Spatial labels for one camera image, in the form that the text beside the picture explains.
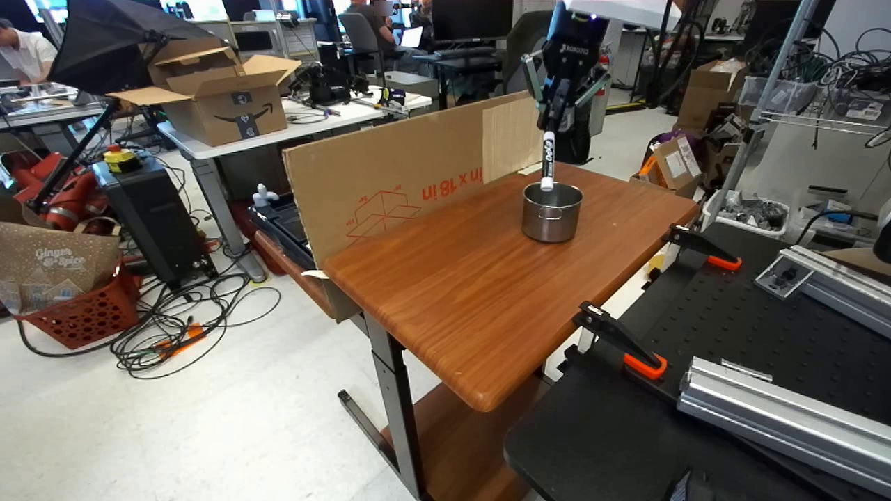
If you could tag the person forearm in white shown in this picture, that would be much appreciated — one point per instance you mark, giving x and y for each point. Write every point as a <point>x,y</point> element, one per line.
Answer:
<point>25,55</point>

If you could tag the open Amazon cardboard box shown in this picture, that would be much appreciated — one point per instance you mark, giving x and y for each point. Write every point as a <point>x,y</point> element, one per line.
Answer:
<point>224,102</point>

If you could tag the black controller box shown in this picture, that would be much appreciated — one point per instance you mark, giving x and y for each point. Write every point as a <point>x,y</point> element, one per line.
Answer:
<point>153,223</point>

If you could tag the aluminium extrusion rail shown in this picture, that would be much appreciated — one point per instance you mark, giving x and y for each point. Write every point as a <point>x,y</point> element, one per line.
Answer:
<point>850,287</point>
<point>788,422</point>

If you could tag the small labelled cardboard box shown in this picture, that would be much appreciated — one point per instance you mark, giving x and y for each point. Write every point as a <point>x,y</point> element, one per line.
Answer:
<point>676,166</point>

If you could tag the red machine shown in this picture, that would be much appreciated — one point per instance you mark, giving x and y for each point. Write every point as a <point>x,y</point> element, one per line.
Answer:
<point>64,200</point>

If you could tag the black perforated breadboard table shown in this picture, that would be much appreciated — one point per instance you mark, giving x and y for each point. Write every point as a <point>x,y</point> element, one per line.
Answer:
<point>742,336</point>

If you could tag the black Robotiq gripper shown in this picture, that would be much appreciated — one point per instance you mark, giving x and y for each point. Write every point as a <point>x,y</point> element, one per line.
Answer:
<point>575,58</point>

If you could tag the yellow red emergency stop button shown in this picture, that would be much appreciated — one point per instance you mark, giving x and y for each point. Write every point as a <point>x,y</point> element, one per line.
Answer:
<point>120,161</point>

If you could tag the large brown cardboard panel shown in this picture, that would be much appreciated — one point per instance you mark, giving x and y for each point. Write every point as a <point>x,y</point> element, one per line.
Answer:
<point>392,183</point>

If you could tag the grey metal bracket plate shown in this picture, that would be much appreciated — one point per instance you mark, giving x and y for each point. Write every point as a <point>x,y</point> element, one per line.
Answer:
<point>783,278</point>

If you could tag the grey metal table frame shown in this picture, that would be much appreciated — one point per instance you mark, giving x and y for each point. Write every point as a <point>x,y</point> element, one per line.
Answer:
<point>397,399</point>

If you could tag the black computer monitor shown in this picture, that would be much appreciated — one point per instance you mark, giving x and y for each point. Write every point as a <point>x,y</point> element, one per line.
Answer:
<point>472,19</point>

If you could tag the black Expo dry-erase marker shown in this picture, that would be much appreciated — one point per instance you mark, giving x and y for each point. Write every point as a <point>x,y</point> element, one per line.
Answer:
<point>546,158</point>

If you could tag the printed brown paper bag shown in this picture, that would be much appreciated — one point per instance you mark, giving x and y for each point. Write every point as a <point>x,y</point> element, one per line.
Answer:
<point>50,265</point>

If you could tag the white spray bottle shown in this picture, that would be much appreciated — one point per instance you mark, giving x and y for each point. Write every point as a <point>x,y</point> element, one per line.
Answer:
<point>266,197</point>

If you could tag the white work table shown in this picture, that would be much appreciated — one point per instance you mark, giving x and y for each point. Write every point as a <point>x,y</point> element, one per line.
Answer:
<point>280,130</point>

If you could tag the seated person in background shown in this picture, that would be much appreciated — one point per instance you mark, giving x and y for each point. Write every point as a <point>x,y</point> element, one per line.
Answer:
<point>372,20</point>

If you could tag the red plastic basket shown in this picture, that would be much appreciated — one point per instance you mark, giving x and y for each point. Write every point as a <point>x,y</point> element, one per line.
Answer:
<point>87,317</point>

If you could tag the stainless steel mug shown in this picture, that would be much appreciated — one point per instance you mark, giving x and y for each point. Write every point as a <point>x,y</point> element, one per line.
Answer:
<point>549,222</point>

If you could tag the black orange bar clamp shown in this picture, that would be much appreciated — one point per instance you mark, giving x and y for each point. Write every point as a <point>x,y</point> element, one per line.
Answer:
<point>620,340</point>
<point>705,247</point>

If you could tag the black photography softbox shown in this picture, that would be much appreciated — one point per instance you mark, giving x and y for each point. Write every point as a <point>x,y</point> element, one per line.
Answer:
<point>101,43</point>

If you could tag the tall brown cardboard box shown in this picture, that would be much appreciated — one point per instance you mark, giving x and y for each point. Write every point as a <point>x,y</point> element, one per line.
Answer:
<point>712,98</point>

